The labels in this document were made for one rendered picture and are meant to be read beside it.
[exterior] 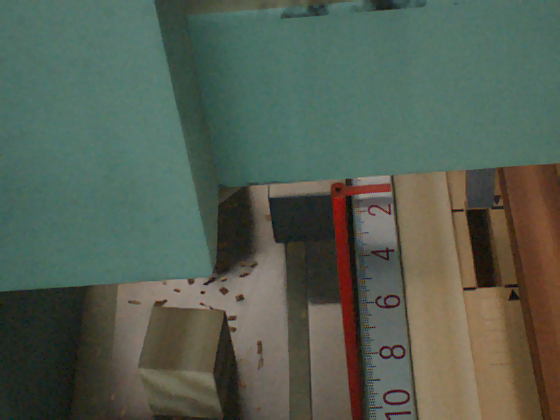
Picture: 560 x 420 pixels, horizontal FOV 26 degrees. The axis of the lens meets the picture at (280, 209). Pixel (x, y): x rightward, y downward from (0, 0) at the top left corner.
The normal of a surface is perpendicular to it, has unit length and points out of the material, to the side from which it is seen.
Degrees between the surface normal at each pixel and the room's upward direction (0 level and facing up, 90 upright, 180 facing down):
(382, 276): 0
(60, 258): 90
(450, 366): 0
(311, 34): 90
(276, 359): 0
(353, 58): 90
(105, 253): 90
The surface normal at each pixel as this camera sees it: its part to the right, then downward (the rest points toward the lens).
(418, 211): -0.09, -0.66
